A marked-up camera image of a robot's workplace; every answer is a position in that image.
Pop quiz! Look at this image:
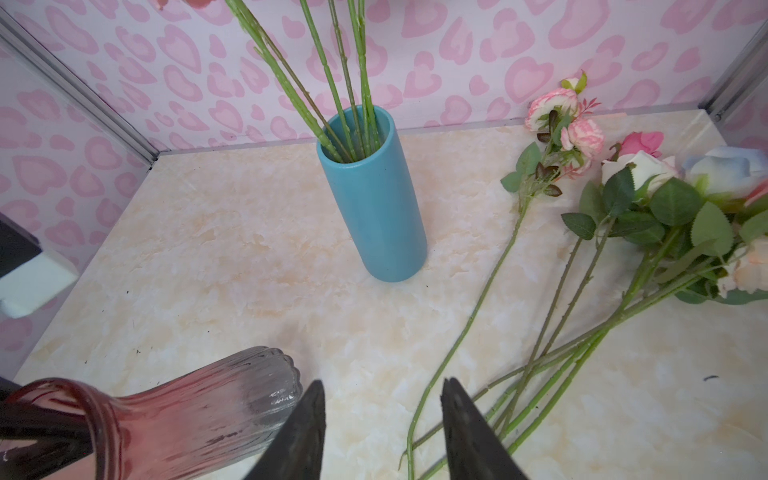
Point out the red ribbed glass vase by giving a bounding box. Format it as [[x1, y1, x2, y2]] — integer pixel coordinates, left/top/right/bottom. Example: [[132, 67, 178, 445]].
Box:
[[7, 346, 303, 479]]

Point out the aluminium frame right corner post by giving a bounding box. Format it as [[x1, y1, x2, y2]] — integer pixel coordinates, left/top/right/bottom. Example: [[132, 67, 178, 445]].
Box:
[[698, 22, 767, 124]]

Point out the aluminium frame left corner post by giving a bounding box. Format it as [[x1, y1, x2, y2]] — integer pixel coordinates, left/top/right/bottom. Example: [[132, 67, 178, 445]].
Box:
[[1, 8, 160, 167]]

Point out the aluminium frame corner post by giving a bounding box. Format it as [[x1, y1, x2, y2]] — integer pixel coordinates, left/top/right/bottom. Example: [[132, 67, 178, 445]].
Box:
[[1, 8, 160, 167], [698, 22, 767, 124]]

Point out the coral pink artificial rose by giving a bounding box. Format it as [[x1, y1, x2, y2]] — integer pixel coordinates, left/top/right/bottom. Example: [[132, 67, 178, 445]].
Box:
[[299, 0, 356, 163]]

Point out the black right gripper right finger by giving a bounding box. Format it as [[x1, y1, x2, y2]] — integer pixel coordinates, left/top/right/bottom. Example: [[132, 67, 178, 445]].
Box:
[[440, 378, 527, 480]]

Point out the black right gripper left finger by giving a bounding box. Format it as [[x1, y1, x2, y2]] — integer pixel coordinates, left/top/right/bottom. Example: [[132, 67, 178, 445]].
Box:
[[245, 380, 326, 480]]

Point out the teal ceramic vase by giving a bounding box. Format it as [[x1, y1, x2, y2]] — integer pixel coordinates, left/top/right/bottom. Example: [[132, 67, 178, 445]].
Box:
[[316, 106, 428, 282]]

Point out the magenta artificial rose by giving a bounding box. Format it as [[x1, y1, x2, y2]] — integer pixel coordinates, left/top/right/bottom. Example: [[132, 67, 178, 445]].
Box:
[[328, 0, 366, 160]]

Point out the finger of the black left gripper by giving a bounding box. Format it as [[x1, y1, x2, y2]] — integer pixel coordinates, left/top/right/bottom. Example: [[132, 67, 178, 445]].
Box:
[[1, 378, 93, 479]]

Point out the bunch of artificial flowers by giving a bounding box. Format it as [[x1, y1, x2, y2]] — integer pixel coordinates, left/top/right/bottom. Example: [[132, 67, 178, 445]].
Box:
[[414, 132, 767, 479]]

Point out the pink carnation spray stem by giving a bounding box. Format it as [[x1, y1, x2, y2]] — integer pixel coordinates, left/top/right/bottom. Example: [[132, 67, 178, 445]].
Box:
[[225, 0, 351, 163]]

